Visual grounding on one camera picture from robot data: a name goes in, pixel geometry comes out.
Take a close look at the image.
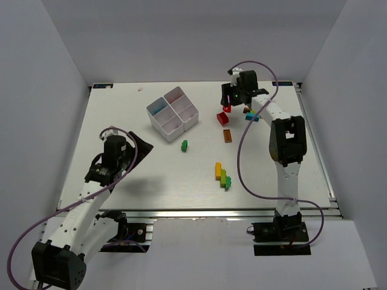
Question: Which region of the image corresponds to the red round lego piece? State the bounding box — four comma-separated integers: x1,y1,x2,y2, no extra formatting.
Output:
223,105,232,113

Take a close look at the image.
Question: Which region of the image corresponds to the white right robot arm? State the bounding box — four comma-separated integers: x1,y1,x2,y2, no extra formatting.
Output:
221,68,307,227

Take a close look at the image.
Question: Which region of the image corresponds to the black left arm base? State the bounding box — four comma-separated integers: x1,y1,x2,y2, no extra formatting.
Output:
94,210,153,253

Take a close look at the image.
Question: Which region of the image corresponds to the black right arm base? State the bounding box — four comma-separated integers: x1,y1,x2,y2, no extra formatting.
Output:
246,222,311,257

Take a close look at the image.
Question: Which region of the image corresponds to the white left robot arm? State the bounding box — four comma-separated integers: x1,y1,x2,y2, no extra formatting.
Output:
31,128,154,289

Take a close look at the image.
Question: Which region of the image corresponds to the cyan lego brick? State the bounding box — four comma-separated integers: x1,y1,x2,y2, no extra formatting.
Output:
245,111,260,122

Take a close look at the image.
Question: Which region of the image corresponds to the blue label right corner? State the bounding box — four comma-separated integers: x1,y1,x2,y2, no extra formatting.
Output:
272,81,293,86

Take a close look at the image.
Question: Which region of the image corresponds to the blue label corner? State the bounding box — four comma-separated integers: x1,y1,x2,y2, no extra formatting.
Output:
272,81,293,86
93,83,114,89

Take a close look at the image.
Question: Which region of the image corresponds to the dark green lego piece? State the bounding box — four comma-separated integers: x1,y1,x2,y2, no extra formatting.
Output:
181,140,188,152

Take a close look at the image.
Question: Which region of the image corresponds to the white four-compartment container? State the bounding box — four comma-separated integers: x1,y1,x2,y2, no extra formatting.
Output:
146,86,199,143

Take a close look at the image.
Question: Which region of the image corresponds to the brown flat lego tile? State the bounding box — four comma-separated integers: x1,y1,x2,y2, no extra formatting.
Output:
223,129,232,143

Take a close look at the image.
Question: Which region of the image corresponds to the blue label left corner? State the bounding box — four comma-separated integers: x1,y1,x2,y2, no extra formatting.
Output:
93,83,114,89

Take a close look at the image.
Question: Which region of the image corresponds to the yellow lego brick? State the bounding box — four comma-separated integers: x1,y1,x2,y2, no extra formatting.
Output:
215,162,222,180

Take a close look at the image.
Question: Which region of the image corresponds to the light green lego brick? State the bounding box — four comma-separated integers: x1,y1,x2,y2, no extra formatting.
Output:
220,169,227,188

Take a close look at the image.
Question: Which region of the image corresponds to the green lego piece right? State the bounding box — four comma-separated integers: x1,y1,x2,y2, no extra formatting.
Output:
224,176,232,190

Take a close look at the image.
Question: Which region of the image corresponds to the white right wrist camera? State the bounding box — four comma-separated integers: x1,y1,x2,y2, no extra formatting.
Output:
227,68,241,86

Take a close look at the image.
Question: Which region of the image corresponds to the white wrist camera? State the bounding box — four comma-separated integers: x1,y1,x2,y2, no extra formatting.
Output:
227,68,241,86
99,127,119,141

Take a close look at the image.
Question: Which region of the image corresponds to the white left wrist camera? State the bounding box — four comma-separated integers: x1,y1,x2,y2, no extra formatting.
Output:
99,127,119,141

